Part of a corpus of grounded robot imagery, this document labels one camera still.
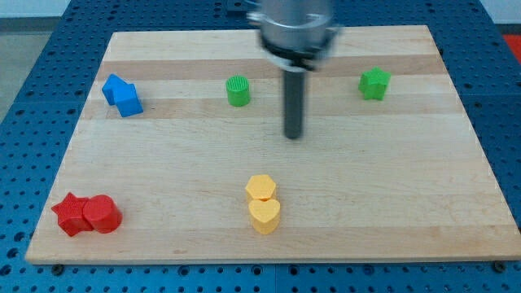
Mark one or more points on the red cylinder block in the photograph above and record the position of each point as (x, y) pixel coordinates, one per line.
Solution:
(102, 213)

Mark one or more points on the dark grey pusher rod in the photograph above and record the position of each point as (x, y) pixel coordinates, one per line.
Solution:
(293, 95)

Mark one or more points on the red star block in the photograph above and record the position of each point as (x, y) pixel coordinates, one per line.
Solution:
(70, 215)

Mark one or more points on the yellow heart block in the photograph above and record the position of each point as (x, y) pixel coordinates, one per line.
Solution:
(264, 215)

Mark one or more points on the green star block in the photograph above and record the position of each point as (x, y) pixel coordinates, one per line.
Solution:
(373, 83)

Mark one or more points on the green cylinder block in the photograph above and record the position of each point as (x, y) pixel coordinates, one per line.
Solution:
(237, 89)

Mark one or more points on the yellow hexagon block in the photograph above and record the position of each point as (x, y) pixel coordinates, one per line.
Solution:
(260, 187)

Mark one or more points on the blue cube block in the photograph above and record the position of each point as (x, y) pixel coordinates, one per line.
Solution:
(126, 100)

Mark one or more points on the blue pentagon block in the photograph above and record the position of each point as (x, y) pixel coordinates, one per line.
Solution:
(113, 82)

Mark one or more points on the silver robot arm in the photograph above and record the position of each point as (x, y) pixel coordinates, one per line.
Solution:
(298, 36)

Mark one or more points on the wooden board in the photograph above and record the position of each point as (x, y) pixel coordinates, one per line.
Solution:
(403, 179)

